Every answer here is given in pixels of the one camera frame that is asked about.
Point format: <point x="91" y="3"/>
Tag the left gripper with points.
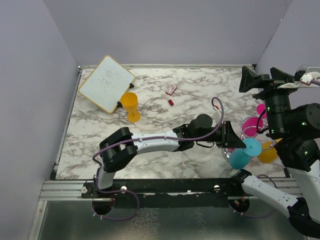
<point x="229" y="139"/>

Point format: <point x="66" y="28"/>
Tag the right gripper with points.
<point x="249" y="79"/>

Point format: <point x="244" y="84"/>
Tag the blue wine glass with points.
<point x="241" y="157"/>

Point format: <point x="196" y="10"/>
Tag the pink wine glass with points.
<point x="261" y="113"/>

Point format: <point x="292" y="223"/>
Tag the orange wine glass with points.
<point x="129" y="102"/>
<point x="268" y="153"/>

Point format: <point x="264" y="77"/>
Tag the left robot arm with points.
<point x="117" y="150"/>

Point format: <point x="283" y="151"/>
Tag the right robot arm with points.
<point x="295" y="131"/>

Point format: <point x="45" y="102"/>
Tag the chrome wine glass rack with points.
<point x="247" y="126"/>

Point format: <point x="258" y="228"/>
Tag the small red cap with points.
<point x="171" y="103"/>

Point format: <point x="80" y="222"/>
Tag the red white small card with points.
<point x="171" y="89"/>

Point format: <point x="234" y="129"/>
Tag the white dry-erase board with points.
<point x="106" y="84"/>

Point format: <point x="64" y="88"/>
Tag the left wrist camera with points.
<point x="217" y="112"/>

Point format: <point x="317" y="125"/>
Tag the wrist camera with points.
<point x="308" y="76"/>
<point x="217" y="112"/>

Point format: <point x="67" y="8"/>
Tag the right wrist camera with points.
<point x="308" y="76"/>

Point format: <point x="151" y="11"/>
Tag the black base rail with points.
<point x="169" y="193"/>

